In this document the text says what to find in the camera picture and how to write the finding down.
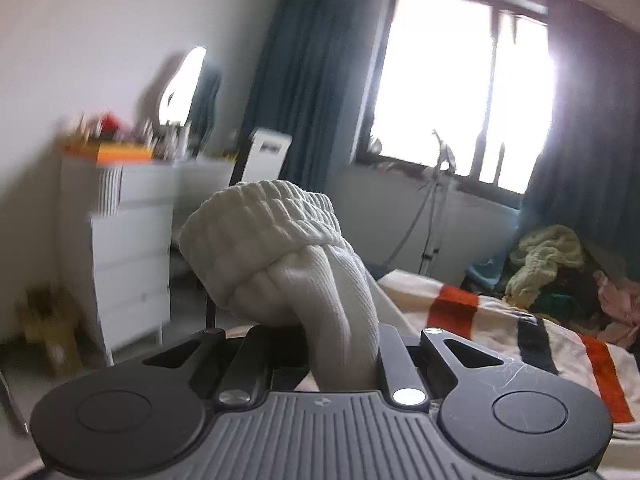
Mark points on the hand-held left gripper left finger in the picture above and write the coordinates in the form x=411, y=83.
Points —
x=250, y=360

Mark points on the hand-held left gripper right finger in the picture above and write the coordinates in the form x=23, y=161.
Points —
x=395, y=360

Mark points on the white sweat pants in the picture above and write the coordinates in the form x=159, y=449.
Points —
x=280, y=260

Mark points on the striped blanket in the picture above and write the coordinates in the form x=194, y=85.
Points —
x=500, y=320

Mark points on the white dressing table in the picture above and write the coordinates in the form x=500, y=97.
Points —
x=135, y=240

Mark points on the green garment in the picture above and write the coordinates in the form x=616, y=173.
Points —
x=555, y=304

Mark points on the white garment steamer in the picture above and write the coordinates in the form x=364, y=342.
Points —
x=435, y=195

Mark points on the yellow knit garment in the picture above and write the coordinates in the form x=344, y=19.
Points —
x=545, y=255

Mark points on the small wooden stool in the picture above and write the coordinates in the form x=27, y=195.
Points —
x=50, y=330

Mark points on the dark fuzzy garment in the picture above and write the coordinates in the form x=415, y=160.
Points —
x=585, y=290

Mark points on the white chair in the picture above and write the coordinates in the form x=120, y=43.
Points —
x=265, y=155

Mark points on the pink garment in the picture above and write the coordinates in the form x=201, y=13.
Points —
x=620, y=305

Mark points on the group of cosmetic bottles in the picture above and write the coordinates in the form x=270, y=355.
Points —
x=160, y=142

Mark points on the orange yellow box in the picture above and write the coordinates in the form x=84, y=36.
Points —
x=115, y=152

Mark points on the teal hanging cloth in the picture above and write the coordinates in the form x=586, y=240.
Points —
x=206, y=105

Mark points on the red toy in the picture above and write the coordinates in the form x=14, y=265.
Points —
x=110, y=124

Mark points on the lit vanity mirror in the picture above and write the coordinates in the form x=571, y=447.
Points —
x=182, y=87

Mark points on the dark framed window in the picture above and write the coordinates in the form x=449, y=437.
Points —
x=460, y=85

